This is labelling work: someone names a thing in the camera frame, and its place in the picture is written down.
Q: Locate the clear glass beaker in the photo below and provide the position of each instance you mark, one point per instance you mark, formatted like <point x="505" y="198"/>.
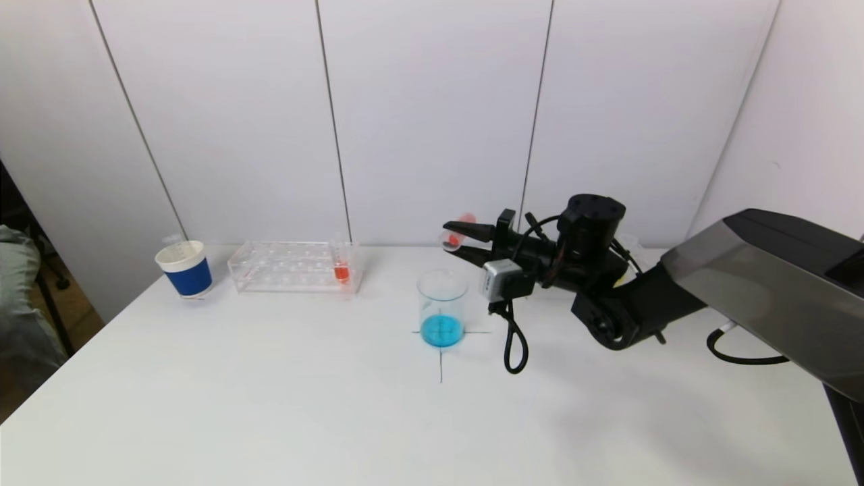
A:
<point x="441" y="329"/>

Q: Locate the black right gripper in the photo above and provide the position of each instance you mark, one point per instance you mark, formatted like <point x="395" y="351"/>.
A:
<point x="503" y="236"/>

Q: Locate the blue pigment test tube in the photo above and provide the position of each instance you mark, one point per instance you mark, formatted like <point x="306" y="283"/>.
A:
<point x="174" y="243"/>

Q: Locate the black metal stand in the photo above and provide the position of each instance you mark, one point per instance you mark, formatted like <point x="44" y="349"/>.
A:
<point x="57" y="317"/>

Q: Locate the clear acrylic test tube rack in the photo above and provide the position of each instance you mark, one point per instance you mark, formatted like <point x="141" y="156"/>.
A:
<point x="290" y="273"/>
<point x="648" y="260"/>

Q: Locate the red pigment test tube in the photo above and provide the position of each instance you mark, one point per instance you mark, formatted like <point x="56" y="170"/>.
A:
<point x="455" y="236"/>
<point x="341" y="273"/>

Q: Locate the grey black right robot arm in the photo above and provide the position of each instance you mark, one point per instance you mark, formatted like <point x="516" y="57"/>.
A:
<point x="763" y="283"/>

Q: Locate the blue white paper cup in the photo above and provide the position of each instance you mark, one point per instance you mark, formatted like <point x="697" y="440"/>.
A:
<point x="190" y="278"/>

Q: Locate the person in grey clothing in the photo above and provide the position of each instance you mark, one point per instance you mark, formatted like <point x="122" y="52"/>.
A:
<point x="17" y="317"/>

